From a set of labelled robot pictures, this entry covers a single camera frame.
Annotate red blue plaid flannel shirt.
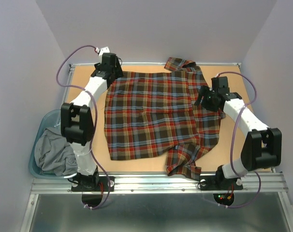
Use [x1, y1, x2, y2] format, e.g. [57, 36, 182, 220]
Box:
[104, 58, 221, 180]

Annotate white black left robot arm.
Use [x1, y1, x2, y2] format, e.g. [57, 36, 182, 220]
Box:
[60, 52, 123, 191]

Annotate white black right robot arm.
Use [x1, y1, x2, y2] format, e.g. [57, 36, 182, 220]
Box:
[195, 72, 282, 191]

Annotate clear blue plastic bin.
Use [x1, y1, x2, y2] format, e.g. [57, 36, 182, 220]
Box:
[29, 110, 77, 179]

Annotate grey crumpled shirt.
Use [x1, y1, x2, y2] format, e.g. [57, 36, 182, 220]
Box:
[34, 127, 78, 176]

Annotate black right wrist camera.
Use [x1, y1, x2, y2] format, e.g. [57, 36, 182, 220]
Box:
[211, 76, 230, 94]

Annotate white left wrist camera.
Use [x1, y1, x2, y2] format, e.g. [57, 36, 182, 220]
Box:
[96, 46, 110, 56]

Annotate aluminium back table rail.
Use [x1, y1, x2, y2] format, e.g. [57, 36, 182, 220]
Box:
[69, 62, 241, 67]

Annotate aluminium table rail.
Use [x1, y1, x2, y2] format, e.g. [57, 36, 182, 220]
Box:
[69, 62, 241, 67]
[30, 172, 288, 194]

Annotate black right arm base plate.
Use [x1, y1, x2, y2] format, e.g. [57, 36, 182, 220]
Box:
[198, 175, 243, 191]

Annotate aluminium front table rail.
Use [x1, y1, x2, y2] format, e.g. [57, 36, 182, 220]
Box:
[30, 172, 288, 194]

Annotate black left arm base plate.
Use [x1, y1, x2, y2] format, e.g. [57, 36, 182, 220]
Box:
[68, 175, 115, 192]

